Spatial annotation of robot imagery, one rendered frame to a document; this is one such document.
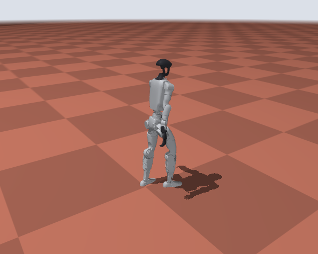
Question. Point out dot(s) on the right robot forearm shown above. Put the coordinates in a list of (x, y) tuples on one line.
[(165, 115)]

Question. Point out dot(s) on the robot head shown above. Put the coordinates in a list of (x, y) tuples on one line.
[(163, 63)]

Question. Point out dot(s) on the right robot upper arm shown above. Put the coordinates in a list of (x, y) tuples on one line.
[(169, 88)]

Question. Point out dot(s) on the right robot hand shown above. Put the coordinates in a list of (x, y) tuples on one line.
[(164, 136)]

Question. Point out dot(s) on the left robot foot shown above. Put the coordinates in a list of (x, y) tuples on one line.
[(150, 180)]

